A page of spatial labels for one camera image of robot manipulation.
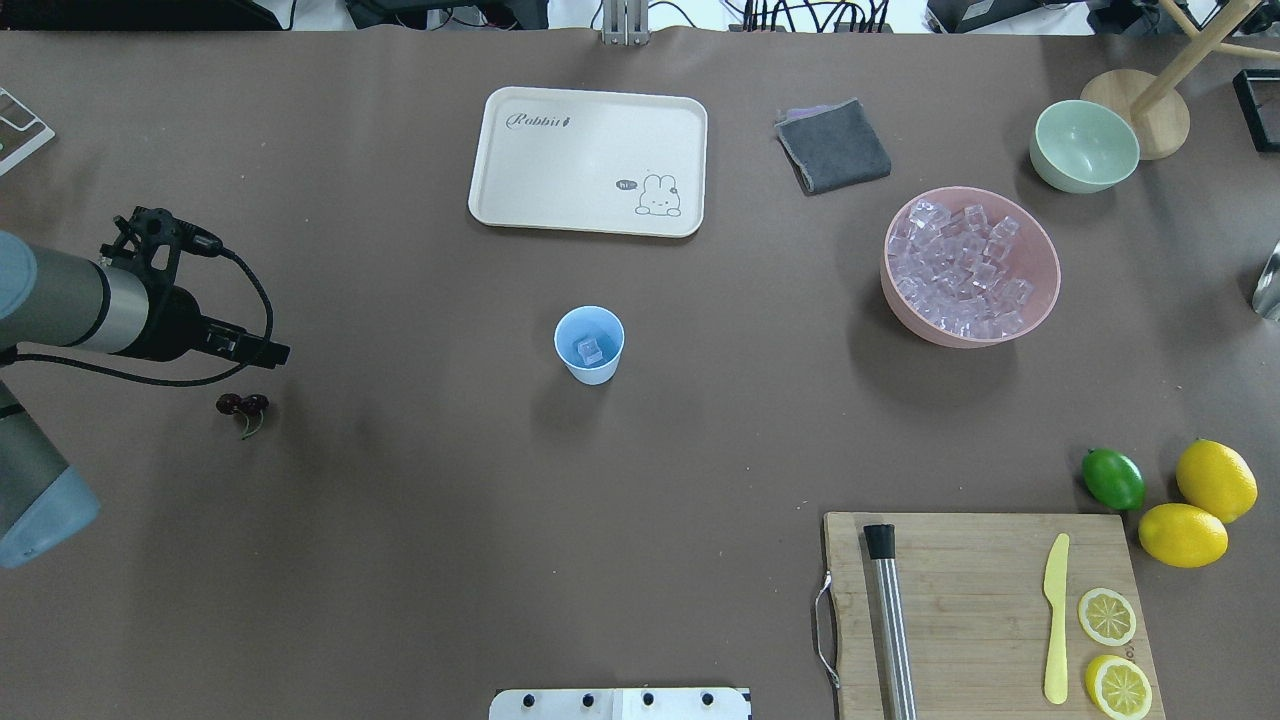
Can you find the wooden stand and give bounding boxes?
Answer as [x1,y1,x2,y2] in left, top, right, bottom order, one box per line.
[1079,1,1277,160]

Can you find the yellow lemon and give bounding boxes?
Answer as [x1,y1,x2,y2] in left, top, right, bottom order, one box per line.
[1175,438,1260,524]
[1138,503,1229,569]

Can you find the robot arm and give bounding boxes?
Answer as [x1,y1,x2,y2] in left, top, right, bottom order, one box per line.
[1,231,291,569]

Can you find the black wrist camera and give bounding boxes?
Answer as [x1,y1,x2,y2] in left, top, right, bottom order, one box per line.
[100,206,227,288]

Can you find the lemon slice lower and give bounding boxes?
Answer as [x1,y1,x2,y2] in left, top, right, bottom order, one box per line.
[1084,653,1155,719]

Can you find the grey folded cloth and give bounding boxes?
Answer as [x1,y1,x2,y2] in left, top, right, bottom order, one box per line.
[774,97,892,195]

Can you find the dark red cherries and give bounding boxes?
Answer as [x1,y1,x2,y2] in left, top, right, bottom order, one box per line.
[215,393,270,439]

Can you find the yellow lemon lower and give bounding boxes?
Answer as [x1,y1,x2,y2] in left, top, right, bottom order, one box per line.
[1138,503,1229,569]

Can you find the light blue plastic cup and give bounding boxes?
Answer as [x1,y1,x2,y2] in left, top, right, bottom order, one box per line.
[553,306,626,386]

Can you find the white wire cup rack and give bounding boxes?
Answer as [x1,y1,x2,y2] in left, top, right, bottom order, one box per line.
[0,88,56,176]

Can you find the steel muddler black tip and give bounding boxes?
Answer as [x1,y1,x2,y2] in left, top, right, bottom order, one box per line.
[863,523,919,719]

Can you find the pink bowl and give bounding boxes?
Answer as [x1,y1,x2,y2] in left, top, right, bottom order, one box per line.
[879,186,1061,348]

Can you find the wooden cutting board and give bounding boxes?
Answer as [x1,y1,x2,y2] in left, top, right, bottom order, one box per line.
[823,512,1157,719]

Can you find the clear ice cube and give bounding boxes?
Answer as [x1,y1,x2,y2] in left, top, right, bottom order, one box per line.
[573,336,605,366]

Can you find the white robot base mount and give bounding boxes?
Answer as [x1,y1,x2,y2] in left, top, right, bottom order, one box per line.
[488,687,754,719]

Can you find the aluminium frame post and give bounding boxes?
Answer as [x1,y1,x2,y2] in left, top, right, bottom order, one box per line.
[600,0,650,47]

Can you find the lemon slice upper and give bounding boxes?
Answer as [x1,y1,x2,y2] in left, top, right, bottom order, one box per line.
[1076,587,1139,647]

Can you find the steel ice scoop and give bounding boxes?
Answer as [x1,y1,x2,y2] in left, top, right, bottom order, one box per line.
[1251,243,1280,323]

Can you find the yellow lemon upper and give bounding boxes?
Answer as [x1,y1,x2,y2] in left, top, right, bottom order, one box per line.
[1175,438,1260,524]

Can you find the yellow plastic knife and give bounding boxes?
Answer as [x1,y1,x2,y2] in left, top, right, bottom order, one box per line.
[1042,533,1070,706]

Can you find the green lime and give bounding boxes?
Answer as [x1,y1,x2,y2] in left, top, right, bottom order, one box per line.
[1082,447,1146,511]

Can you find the cream rabbit tray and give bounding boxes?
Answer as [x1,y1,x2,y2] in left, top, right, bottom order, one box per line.
[468,86,709,240]

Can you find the green ceramic bowl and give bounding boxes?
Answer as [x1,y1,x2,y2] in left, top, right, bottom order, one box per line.
[1029,99,1140,193]

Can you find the pile of clear ice cubes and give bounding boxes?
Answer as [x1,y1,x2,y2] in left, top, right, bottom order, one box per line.
[886,199,1036,340]

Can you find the lemon slice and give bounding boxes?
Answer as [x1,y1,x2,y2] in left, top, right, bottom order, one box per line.
[1076,587,1139,647]
[1084,653,1155,719]

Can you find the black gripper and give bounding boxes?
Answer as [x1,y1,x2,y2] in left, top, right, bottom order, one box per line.
[120,286,291,368]

